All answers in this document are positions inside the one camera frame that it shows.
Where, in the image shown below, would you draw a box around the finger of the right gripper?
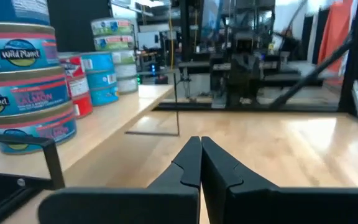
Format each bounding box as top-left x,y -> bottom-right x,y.
228,55 -> 244,80
242,54 -> 258,79

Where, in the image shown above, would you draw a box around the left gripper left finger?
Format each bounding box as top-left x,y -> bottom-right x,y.
37,136 -> 203,224

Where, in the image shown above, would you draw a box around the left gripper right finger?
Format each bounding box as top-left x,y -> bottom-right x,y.
200,136 -> 358,224

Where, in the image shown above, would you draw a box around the wooden shelf black metal legs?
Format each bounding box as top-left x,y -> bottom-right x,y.
0,72 -> 180,195

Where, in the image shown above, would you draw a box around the grey desk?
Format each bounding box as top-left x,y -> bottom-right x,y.
178,60 -> 338,90

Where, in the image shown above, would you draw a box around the black computer monitor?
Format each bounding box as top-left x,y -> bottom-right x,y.
201,0 -> 222,35

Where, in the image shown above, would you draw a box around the red orange banner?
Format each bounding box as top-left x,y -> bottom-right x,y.
317,0 -> 354,87

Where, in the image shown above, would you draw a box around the black curtain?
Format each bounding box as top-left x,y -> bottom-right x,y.
47,0 -> 114,54

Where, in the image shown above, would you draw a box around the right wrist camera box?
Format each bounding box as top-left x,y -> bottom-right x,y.
234,32 -> 255,54

